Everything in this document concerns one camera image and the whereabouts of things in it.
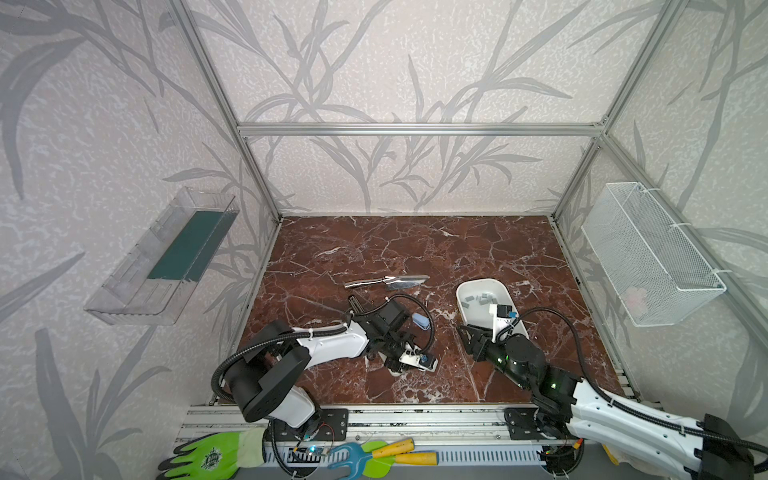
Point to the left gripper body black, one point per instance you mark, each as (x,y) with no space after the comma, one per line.
(398,335)

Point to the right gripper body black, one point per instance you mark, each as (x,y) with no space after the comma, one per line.
(475,341)

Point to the black white stapler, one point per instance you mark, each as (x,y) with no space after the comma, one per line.
(390,357)

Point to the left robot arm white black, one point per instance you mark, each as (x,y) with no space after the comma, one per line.
(263,381)

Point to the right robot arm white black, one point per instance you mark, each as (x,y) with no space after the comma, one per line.
(679,447)

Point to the white plastic tray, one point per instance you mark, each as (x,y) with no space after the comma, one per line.
(472,313)

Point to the pink object in basket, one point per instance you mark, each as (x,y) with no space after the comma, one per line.
(635,301)

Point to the green black work glove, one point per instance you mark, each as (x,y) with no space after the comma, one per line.
(215,456)

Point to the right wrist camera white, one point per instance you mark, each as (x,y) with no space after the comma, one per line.
(503,314)

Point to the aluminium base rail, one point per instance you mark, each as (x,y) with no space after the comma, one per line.
(461,434)

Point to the green trowel yellow handle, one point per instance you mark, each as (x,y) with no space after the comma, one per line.
(379,467)

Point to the white wire mesh basket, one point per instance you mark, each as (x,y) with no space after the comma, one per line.
(639,244)

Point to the clear acrylic wall shelf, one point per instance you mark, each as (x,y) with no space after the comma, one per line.
(152,285)

